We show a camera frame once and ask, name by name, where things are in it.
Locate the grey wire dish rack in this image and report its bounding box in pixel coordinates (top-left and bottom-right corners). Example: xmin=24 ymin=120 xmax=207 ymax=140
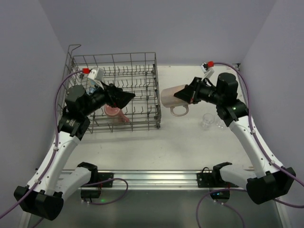
xmin=63 ymin=44 xmax=162 ymax=133

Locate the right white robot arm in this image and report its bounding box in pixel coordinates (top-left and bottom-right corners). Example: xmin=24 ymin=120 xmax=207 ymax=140
xmin=174 ymin=73 xmax=295 ymax=204

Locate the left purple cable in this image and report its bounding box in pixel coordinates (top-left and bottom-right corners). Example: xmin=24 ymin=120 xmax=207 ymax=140
xmin=0 ymin=67 xmax=129 ymax=228

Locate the pale pink mug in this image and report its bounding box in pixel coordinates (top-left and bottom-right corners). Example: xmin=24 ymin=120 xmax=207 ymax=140
xmin=160 ymin=85 xmax=189 ymax=117

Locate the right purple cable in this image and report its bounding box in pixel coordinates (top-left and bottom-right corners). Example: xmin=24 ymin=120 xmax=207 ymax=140
xmin=195 ymin=60 xmax=304 ymax=228

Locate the salmon pink mug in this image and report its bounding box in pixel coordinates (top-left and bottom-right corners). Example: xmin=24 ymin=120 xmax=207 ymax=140
xmin=104 ymin=104 xmax=130 ymax=124

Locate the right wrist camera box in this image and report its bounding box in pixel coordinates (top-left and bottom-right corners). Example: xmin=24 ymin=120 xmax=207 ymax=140
xmin=200 ymin=61 xmax=214 ymax=79

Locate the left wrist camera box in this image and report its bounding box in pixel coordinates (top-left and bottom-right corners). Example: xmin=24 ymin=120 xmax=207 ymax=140
xmin=88 ymin=66 xmax=105 ymax=83

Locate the aluminium mounting rail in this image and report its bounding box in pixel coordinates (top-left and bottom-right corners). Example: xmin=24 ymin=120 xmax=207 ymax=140
xmin=57 ymin=169 xmax=281 ymax=190

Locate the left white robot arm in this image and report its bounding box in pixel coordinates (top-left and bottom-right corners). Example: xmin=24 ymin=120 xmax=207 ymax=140
xmin=14 ymin=83 xmax=135 ymax=220

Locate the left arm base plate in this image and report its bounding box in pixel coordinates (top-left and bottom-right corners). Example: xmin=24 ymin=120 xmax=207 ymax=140
xmin=80 ymin=172 xmax=114 ymax=202

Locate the purple cable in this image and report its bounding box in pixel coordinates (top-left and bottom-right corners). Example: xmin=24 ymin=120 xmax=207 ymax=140
xmin=195 ymin=60 xmax=304 ymax=228
xmin=0 ymin=67 xmax=129 ymax=228

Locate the blue printed cup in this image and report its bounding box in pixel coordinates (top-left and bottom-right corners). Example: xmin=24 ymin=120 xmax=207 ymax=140
xmin=87 ymin=79 xmax=99 ymax=95

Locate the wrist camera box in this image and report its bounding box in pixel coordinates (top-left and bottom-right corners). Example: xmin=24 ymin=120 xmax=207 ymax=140
xmin=200 ymin=61 xmax=214 ymax=79
xmin=88 ymin=66 xmax=105 ymax=83

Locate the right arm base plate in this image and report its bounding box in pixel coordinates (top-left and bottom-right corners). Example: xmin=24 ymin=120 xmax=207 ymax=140
xmin=196 ymin=167 xmax=238 ymax=203

